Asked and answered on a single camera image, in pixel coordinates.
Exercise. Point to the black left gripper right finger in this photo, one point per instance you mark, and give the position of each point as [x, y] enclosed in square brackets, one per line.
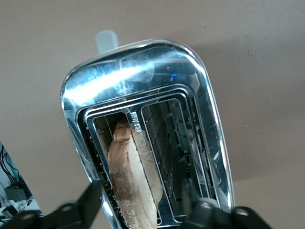
[200, 214]

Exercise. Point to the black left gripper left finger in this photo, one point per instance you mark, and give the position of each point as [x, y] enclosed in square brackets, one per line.
[88, 207]

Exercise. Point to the toasted bread slice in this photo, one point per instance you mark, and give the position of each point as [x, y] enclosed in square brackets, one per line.
[128, 181]

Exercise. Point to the cream and chrome toaster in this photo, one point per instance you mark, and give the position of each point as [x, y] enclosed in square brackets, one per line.
[143, 71]

